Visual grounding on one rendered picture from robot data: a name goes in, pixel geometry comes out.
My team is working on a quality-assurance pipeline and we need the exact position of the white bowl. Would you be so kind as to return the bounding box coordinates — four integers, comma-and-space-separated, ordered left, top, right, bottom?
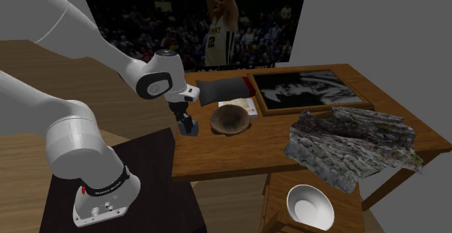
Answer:
285, 184, 335, 232

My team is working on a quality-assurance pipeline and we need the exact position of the wooden table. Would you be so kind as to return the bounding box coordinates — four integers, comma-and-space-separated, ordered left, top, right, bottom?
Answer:
171, 63, 452, 212

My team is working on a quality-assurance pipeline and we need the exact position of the black cushion with red end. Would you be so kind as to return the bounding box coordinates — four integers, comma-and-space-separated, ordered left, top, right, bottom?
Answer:
195, 76, 256, 107

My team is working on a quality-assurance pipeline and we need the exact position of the basketball wall poster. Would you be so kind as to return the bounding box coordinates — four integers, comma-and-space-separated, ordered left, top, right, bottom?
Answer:
76, 0, 310, 73

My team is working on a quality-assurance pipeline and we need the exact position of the dark robot stand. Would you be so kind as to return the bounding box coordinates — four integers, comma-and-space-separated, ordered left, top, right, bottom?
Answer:
38, 127, 208, 233

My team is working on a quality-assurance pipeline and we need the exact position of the grey bark piece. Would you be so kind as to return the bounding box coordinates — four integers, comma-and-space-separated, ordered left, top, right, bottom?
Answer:
283, 106, 424, 194

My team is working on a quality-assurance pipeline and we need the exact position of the brown wooden bowl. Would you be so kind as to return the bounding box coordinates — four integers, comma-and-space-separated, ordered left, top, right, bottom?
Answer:
209, 103, 253, 137

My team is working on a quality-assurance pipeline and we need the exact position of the small grey box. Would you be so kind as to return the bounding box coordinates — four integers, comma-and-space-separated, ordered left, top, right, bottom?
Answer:
177, 117, 200, 137

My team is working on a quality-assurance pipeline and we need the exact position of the framed black and white picture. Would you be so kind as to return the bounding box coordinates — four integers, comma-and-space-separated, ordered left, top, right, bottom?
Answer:
246, 69, 374, 117

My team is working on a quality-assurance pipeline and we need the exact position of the white flat book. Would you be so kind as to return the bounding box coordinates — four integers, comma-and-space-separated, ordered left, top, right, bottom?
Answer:
217, 97, 260, 120

